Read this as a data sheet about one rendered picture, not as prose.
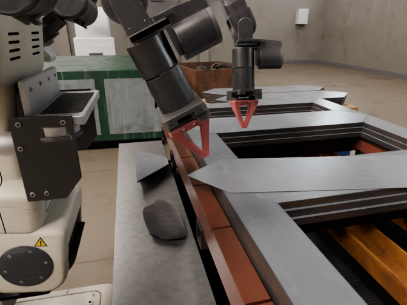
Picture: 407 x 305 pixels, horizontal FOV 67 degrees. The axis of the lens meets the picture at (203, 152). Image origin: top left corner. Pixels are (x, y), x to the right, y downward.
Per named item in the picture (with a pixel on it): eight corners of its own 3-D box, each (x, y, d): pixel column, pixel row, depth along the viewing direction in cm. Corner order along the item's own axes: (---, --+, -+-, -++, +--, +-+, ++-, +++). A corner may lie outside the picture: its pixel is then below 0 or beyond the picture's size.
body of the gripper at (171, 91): (195, 98, 52) (176, 57, 49) (209, 112, 43) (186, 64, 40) (162, 116, 52) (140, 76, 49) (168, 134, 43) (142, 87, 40)
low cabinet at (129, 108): (-40, 160, 297) (-68, 73, 267) (25, 112, 466) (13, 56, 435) (169, 146, 332) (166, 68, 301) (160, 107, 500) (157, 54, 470)
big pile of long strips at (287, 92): (316, 93, 201) (317, 83, 199) (358, 107, 165) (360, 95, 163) (198, 99, 184) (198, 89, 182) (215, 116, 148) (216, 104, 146)
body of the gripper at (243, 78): (248, 97, 87) (248, 71, 86) (263, 96, 77) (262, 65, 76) (226, 98, 85) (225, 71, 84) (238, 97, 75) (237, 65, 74)
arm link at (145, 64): (122, 40, 45) (121, 42, 40) (165, 19, 45) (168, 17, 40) (146, 83, 48) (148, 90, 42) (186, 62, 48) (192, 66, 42)
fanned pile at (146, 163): (162, 147, 140) (161, 139, 138) (174, 187, 104) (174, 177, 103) (134, 150, 137) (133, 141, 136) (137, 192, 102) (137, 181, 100)
